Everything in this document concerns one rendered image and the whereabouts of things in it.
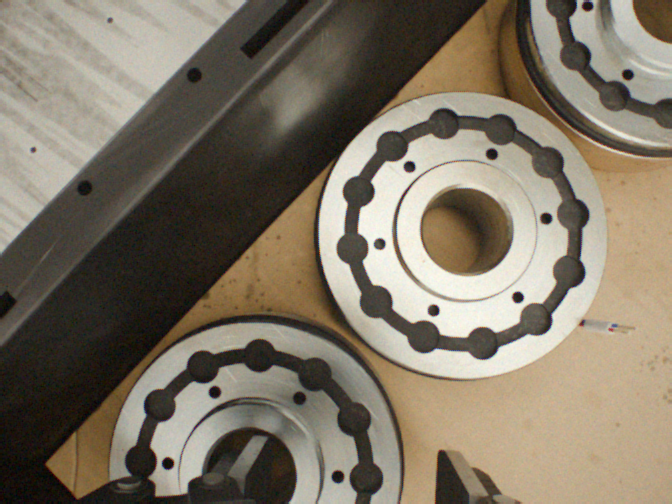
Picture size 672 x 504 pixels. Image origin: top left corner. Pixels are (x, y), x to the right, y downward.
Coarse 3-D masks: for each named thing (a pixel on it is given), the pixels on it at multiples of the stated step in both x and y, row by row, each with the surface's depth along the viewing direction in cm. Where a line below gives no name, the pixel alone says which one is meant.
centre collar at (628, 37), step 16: (608, 0) 16; (624, 0) 16; (608, 16) 16; (624, 16) 16; (608, 32) 17; (624, 32) 16; (640, 32) 16; (624, 48) 16; (640, 48) 16; (656, 48) 16; (640, 64) 16; (656, 64) 16
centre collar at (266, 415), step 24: (216, 408) 16; (240, 408) 16; (264, 408) 16; (288, 408) 16; (192, 432) 16; (216, 432) 15; (264, 432) 16; (288, 432) 15; (312, 432) 16; (192, 456) 15; (312, 456) 15; (312, 480) 15
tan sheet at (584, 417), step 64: (448, 64) 20; (640, 192) 19; (256, 256) 20; (448, 256) 19; (640, 256) 19; (192, 320) 19; (320, 320) 19; (640, 320) 19; (128, 384) 19; (384, 384) 19; (448, 384) 19; (512, 384) 19; (576, 384) 19; (640, 384) 19; (64, 448) 19; (448, 448) 19; (512, 448) 19; (576, 448) 19; (640, 448) 18
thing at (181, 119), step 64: (256, 0) 10; (320, 0) 10; (192, 64) 10; (256, 64) 10; (128, 128) 10; (192, 128) 10; (64, 192) 10; (128, 192) 10; (0, 256) 10; (64, 256) 10; (0, 320) 10
